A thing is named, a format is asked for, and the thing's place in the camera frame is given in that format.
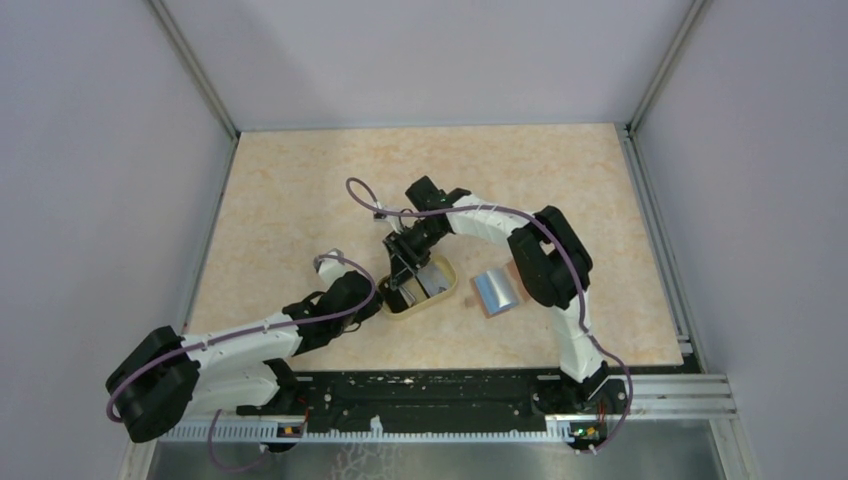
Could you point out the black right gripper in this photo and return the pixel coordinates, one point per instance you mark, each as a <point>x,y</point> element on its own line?
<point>398,246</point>

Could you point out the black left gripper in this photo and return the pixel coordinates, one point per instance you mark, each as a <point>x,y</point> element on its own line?
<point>374,303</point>

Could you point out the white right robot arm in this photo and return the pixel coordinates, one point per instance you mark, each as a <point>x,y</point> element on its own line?
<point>551,261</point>

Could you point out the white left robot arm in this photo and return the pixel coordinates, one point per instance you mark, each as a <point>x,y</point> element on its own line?
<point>169,376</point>

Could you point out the black VIP credit card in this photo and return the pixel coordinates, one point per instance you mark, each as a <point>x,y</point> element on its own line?
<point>400,297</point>

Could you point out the silver VIP credit card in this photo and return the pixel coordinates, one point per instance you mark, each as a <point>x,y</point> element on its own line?
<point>436,278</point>

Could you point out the beige oval tray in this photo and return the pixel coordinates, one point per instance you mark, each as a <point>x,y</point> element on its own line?
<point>424,302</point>

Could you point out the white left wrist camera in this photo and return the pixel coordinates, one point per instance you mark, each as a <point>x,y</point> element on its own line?
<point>330,266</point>

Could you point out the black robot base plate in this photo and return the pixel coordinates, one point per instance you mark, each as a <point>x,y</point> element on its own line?
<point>437,401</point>

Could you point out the white slotted cable duct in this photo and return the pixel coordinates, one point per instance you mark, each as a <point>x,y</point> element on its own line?
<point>231,430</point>

